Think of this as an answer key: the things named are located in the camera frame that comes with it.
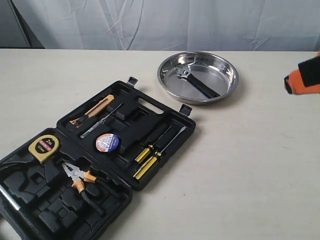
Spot adjustable wrench black handle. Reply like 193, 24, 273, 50
175, 64, 220, 99

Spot black plastic tool case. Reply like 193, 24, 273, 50
0, 77, 196, 240

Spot round stainless steel tray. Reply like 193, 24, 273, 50
157, 51, 239, 106

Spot white backdrop curtain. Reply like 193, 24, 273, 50
13, 0, 320, 51

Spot small yellow black screwdriver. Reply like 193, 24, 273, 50
134, 126, 171, 164

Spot large yellow black screwdriver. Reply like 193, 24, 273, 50
133, 126, 187, 180

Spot electrical tape roll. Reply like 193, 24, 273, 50
95, 133, 120, 153

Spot clear test pen screwdriver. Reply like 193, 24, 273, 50
79, 103, 123, 139

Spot orange utility knife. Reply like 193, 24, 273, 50
69, 94, 115, 128

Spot yellow tape measure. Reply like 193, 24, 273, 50
28, 134, 60, 164

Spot hammer with black grip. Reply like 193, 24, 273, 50
0, 185, 42, 240

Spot orange black handled pliers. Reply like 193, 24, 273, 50
62, 162, 105, 217

